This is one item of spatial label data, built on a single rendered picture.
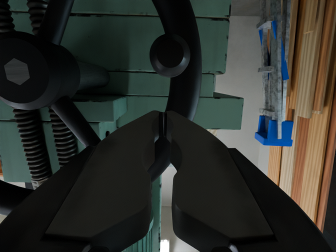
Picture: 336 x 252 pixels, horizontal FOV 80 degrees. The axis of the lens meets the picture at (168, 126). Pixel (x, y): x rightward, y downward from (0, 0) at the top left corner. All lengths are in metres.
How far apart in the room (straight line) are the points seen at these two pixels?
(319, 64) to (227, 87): 1.40
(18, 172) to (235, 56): 2.75
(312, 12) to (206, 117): 1.39
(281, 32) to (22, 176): 1.17
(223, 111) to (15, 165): 0.33
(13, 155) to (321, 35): 1.68
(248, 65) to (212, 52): 2.57
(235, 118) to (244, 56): 2.56
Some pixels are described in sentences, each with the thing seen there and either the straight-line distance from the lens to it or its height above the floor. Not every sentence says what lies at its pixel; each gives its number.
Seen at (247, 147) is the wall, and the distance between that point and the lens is 3.10.
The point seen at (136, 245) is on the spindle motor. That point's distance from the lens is 0.63.
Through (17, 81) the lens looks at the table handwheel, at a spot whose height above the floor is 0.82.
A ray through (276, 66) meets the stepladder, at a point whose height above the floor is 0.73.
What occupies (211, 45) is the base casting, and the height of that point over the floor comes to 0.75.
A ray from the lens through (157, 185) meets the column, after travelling 0.81.
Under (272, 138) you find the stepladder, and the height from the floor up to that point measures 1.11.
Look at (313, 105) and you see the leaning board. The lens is 1.71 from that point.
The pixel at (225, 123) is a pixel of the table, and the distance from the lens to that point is 0.39.
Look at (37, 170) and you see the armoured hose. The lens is 0.32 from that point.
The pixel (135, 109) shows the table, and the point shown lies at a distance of 0.37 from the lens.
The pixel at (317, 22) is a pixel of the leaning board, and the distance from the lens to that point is 1.71.
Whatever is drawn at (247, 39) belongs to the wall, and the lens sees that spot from 2.97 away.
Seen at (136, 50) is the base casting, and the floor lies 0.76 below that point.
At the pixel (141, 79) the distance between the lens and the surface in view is 0.36.
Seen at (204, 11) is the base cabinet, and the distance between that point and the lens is 0.38.
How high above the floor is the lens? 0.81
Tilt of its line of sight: 12 degrees up
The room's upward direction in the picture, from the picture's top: 179 degrees counter-clockwise
